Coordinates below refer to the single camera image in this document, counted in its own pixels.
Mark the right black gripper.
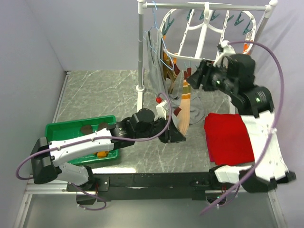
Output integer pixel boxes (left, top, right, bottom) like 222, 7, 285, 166
185, 58, 237, 95

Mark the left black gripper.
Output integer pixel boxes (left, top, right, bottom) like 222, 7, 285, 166
136, 116, 187, 144

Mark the white clip sock hanger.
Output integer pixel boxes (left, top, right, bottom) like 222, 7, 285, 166
159, 2, 257, 65

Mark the dark brown sock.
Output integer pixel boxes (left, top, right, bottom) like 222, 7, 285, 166
97, 122, 109, 131

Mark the mustard yellow sock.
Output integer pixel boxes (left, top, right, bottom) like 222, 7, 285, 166
96, 151, 109, 158

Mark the brown knit sock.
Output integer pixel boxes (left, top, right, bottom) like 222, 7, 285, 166
80, 125, 93, 135

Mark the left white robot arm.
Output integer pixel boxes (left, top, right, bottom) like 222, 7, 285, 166
31, 108, 186, 191

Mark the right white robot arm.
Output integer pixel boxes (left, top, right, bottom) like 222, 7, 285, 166
187, 54, 296, 192

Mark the grey tank top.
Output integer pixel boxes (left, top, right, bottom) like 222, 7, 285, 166
145, 31, 205, 124

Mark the white clothes rack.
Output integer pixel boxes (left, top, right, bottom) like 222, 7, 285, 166
136, 0, 278, 110

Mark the red folded cloth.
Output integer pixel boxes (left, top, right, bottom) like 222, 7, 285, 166
204, 113, 255, 166

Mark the black base beam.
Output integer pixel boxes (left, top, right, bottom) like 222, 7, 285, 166
81, 172, 232, 202

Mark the green plastic tray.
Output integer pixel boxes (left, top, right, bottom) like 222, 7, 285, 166
45, 115, 119, 165

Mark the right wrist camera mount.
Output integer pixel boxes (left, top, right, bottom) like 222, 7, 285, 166
213, 40, 236, 67

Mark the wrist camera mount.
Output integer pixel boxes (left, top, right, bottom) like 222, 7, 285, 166
156, 96, 169, 120
213, 40, 236, 67

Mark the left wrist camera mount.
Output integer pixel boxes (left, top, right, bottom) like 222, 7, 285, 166
156, 96, 169, 120

